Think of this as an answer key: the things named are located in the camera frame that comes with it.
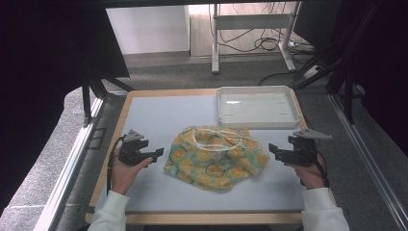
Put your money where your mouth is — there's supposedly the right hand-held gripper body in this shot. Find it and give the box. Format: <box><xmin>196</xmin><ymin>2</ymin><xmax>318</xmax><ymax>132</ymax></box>
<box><xmin>286</xmin><ymin>128</ymin><xmax>333</xmax><ymax>168</ymax></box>

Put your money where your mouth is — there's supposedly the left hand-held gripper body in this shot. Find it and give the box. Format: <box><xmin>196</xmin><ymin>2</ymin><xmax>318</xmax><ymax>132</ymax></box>
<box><xmin>118</xmin><ymin>129</ymin><xmax>152</xmax><ymax>167</ymax></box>

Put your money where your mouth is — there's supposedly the green orange floral cloth bag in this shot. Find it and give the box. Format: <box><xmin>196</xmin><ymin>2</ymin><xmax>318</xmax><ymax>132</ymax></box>
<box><xmin>163</xmin><ymin>124</ymin><xmax>270</xmax><ymax>193</ymax></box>

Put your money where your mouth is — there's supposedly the person's left hand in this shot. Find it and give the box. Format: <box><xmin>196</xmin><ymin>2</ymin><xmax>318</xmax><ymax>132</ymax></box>
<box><xmin>111</xmin><ymin>147</ymin><xmax>154</xmax><ymax>196</ymax></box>

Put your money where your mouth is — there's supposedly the person's right hand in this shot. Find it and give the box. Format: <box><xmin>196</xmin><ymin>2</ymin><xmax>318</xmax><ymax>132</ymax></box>
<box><xmin>286</xmin><ymin>153</ymin><xmax>329</xmax><ymax>191</ymax></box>

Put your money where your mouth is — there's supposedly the light blue table mat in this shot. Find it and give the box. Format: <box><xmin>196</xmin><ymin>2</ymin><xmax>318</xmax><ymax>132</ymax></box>
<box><xmin>95</xmin><ymin>93</ymin><xmax>322</xmax><ymax>213</ymax></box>

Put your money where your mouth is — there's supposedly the white plastic tray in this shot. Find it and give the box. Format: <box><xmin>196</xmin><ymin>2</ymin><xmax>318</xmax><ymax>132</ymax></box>
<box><xmin>216</xmin><ymin>85</ymin><xmax>302</xmax><ymax>131</ymax></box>

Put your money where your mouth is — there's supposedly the black metal stand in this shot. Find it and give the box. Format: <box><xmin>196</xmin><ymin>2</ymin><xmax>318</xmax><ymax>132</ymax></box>
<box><xmin>293</xmin><ymin>3</ymin><xmax>367</xmax><ymax>125</ymax></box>
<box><xmin>81</xmin><ymin>73</ymin><xmax>135</xmax><ymax>127</ymax></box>

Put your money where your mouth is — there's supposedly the white power strip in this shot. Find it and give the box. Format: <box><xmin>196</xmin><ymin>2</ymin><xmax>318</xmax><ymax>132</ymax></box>
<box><xmin>302</xmin><ymin>64</ymin><xmax>322</xmax><ymax>80</ymax></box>

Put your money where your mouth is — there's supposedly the dark curtain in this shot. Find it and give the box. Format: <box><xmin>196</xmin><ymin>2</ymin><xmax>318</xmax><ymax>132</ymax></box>
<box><xmin>326</xmin><ymin>0</ymin><xmax>408</xmax><ymax>157</ymax></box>
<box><xmin>0</xmin><ymin>0</ymin><xmax>131</xmax><ymax>217</ymax></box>

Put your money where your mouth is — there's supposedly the dark monitor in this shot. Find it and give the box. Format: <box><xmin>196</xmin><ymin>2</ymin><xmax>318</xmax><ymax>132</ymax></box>
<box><xmin>293</xmin><ymin>0</ymin><xmax>343</xmax><ymax>50</ymax></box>

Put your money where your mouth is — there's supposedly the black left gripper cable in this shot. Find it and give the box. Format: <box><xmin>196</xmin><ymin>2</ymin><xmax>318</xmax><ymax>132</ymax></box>
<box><xmin>106</xmin><ymin>136</ymin><xmax>127</xmax><ymax>195</ymax></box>

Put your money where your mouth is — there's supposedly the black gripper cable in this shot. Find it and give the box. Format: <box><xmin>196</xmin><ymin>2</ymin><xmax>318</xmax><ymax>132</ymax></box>
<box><xmin>299</xmin><ymin>153</ymin><xmax>331</xmax><ymax>189</ymax></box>
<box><xmin>106</xmin><ymin>136</ymin><xmax>127</xmax><ymax>195</ymax></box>

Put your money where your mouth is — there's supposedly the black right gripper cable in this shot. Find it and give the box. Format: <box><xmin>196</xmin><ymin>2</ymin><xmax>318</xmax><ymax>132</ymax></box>
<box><xmin>299</xmin><ymin>153</ymin><xmax>331</xmax><ymax>189</ymax></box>

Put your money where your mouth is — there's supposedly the aluminium frame rail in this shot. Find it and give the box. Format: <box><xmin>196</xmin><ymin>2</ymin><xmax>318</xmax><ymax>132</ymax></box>
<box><xmin>33</xmin><ymin>95</ymin><xmax>106</xmax><ymax>231</ymax></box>
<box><xmin>329</xmin><ymin>92</ymin><xmax>408</xmax><ymax>231</ymax></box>

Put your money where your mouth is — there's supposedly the black floor cable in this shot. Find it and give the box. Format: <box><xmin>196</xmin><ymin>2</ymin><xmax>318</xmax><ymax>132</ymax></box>
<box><xmin>258</xmin><ymin>68</ymin><xmax>311</xmax><ymax>88</ymax></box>

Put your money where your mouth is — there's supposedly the bundle of black cables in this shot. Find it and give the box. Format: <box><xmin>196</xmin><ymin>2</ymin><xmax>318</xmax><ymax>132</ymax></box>
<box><xmin>218</xmin><ymin>2</ymin><xmax>290</xmax><ymax>54</ymax></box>

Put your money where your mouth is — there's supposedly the white metal desk frame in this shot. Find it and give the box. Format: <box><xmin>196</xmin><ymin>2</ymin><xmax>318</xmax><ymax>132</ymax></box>
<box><xmin>210</xmin><ymin>1</ymin><xmax>298</xmax><ymax>75</ymax></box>

